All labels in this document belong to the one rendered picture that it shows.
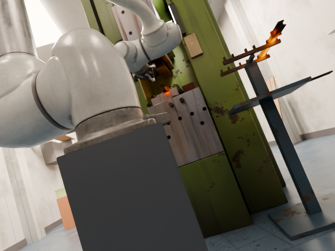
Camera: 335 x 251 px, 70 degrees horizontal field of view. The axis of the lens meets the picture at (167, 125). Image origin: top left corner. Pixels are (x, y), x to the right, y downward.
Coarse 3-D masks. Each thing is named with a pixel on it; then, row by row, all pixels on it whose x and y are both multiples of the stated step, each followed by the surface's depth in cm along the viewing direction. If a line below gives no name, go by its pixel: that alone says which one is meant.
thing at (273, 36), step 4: (276, 24) 114; (280, 24) 112; (284, 24) 111; (276, 28) 117; (280, 28) 112; (272, 32) 120; (276, 32) 117; (280, 32) 118; (272, 36) 120; (276, 36) 120; (272, 40) 126; (268, 48) 137; (260, 52) 146; (264, 52) 141; (260, 56) 148
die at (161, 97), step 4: (172, 88) 167; (176, 88) 167; (168, 92) 168; (172, 92) 167; (176, 92) 166; (160, 96) 169; (164, 96) 168; (168, 96) 168; (152, 100) 170; (156, 100) 169; (160, 100) 169; (164, 100) 168; (156, 104) 169
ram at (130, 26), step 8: (144, 0) 177; (112, 8) 182; (120, 8) 181; (152, 8) 175; (120, 16) 180; (128, 16) 179; (136, 16) 177; (120, 24) 180; (128, 24) 178; (136, 24) 177; (120, 32) 179; (128, 32) 178; (136, 32) 176; (128, 40) 177
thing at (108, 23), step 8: (88, 0) 204; (96, 0) 202; (104, 0) 200; (88, 8) 203; (96, 8) 201; (104, 8) 200; (88, 16) 203; (104, 16) 199; (112, 16) 197; (96, 24) 200; (104, 24) 199; (112, 24) 197; (104, 32) 198; (112, 32) 196; (112, 40) 196; (120, 40) 194; (144, 80) 202; (136, 88) 188; (144, 88) 191; (152, 88) 221; (144, 104) 186; (152, 104) 197; (144, 112) 186
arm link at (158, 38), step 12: (108, 0) 87; (120, 0) 86; (132, 0) 87; (144, 12) 90; (144, 24) 93; (156, 24) 92; (168, 24) 95; (144, 36) 95; (156, 36) 93; (168, 36) 94; (180, 36) 97; (144, 48) 97; (156, 48) 96; (168, 48) 97
